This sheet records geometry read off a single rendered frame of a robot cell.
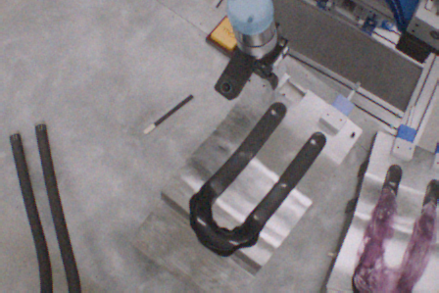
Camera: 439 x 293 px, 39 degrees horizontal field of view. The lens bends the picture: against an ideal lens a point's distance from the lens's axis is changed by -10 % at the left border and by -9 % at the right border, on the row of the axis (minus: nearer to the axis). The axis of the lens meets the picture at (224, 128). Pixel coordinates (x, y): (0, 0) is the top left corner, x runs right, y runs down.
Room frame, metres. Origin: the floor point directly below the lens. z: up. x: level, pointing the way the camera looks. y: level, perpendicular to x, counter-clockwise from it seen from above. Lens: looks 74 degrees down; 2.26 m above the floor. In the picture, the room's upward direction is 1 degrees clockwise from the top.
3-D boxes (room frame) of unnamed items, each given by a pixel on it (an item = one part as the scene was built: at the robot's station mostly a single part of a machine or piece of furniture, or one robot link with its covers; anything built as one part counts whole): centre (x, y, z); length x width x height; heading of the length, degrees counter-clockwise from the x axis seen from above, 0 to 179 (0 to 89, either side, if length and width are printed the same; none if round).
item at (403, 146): (0.39, -0.42, 0.86); 0.13 x 0.05 x 0.05; 160
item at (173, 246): (0.26, -0.05, 0.87); 0.50 x 0.26 x 0.14; 143
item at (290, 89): (0.47, -0.15, 0.87); 0.05 x 0.05 x 0.04; 53
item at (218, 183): (0.27, -0.07, 0.92); 0.35 x 0.16 x 0.09; 143
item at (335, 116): (0.44, -0.26, 0.89); 0.13 x 0.05 x 0.05; 143
